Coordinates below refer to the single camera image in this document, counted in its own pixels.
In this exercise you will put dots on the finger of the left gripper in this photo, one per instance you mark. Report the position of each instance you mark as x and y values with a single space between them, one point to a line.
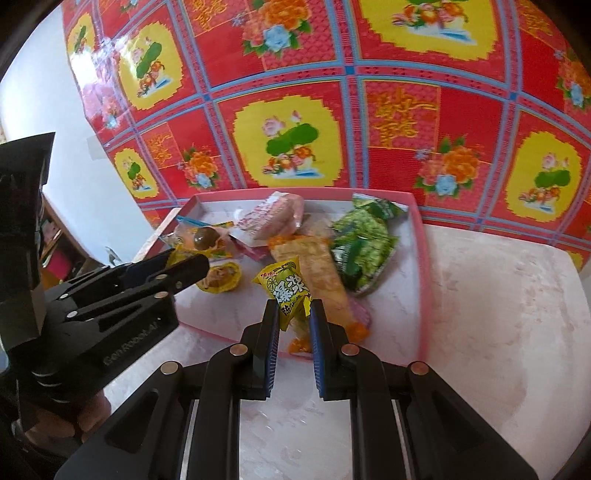
106 289

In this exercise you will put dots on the wooden shelf with items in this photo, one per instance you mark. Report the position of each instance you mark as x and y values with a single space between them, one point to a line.
62 256

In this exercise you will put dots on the red shallow cardboard box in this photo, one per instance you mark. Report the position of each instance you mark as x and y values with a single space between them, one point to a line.
399 305

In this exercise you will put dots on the purple tin box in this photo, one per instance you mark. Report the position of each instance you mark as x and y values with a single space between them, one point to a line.
360 312

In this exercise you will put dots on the yellow snack packet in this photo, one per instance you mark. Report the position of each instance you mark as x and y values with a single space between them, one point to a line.
284 283

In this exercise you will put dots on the orange cracker packet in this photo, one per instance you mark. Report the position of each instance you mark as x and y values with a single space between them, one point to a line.
322 278

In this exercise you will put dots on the left hand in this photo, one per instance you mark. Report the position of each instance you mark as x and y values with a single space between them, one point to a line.
50 426

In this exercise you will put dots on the round yellow jelly cup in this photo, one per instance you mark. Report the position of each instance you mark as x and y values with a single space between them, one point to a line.
221 278

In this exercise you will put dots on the brown ball candy packet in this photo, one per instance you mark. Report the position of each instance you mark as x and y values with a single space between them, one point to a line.
188 239

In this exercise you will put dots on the pink jelly pouch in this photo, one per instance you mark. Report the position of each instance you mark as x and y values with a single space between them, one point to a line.
280 214

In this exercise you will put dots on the red floral wall cloth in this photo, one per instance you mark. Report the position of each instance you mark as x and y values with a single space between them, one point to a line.
480 109

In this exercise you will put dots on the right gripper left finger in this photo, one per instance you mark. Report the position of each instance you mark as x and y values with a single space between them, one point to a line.
183 422

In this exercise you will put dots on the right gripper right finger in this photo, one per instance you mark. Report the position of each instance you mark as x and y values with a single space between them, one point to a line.
407 422

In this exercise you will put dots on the green pea snack bag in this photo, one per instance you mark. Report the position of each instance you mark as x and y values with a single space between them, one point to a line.
362 244

